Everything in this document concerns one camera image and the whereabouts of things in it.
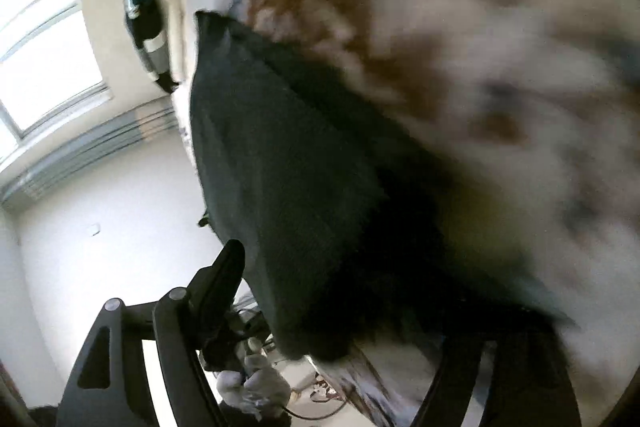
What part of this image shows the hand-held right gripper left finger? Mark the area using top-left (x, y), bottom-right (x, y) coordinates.
top-left (55, 239), bottom-right (247, 427)

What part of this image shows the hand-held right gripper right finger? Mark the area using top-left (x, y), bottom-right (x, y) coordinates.
top-left (415, 312), bottom-right (583, 427)

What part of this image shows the dark garment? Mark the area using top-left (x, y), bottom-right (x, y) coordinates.
top-left (190, 9), bottom-right (576, 363)

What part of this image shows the grey ribbed radiator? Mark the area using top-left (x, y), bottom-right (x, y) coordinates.
top-left (0, 104), bottom-right (181, 208)

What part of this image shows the teal black white garment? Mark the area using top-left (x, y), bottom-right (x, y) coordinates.
top-left (120, 0), bottom-right (180, 95)

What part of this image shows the window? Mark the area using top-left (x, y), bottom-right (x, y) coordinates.
top-left (0, 0), bottom-right (108, 152)

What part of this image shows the floral printed blanket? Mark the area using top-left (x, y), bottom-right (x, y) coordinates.
top-left (155, 0), bottom-right (640, 427)

